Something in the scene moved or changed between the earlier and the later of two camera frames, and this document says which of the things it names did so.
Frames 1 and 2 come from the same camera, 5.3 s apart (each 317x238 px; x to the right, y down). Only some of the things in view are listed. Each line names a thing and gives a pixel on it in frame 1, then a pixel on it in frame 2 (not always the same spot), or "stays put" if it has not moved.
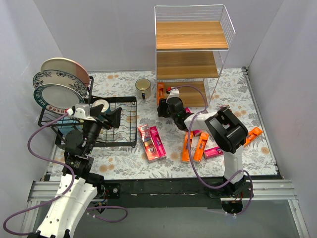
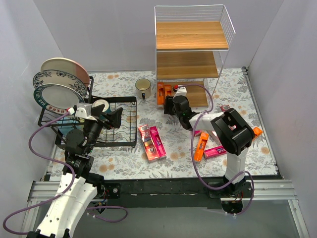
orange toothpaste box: x=253 y=134 stays put
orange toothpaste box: x=161 y=91 stays put
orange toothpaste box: x=185 y=155 to x=168 y=92
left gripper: x=99 y=120 stays put
